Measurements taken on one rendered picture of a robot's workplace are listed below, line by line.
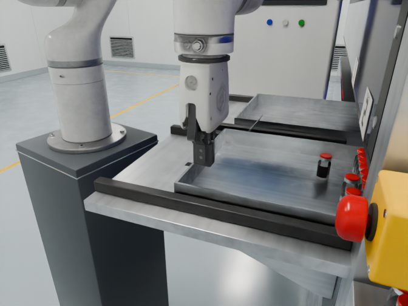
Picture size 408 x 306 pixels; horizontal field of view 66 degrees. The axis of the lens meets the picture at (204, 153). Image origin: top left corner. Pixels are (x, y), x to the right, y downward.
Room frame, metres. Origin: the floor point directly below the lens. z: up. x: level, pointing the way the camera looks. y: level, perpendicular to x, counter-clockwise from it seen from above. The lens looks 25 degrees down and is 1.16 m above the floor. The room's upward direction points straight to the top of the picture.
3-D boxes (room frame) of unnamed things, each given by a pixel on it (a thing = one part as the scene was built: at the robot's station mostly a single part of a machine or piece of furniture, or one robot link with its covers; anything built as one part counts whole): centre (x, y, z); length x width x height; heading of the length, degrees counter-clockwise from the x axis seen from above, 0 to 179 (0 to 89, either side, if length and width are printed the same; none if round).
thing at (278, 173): (0.48, -0.16, 0.90); 0.34 x 0.26 x 0.04; 69
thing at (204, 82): (0.47, 0.00, 1.05); 0.10 x 0.07 x 0.11; 159
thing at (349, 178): (0.42, -0.23, 0.90); 0.02 x 0.02 x 0.05
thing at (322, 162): (0.50, -0.21, 0.90); 0.02 x 0.02 x 0.04
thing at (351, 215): (0.22, -0.14, 0.99); 0.04 x 0.04 x 0.04; 69
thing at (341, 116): (0.80, -0.28, 0.90); 0.34 x 0.26 x 0.04; 69
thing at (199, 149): (0.45, 0.01, 0.96); 0.03 x 0.03 x 0.07; 69
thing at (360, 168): (0.44, -0.26, 0.90); 0.18 x 0.02 x 0.05; 159
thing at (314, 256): (0.67, -0.15, 0.87); 0.70 x 0.48 x 0.02; 159
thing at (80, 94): (0.74, 0.30, 0.95); 0.19 x 0.19 x 0.18
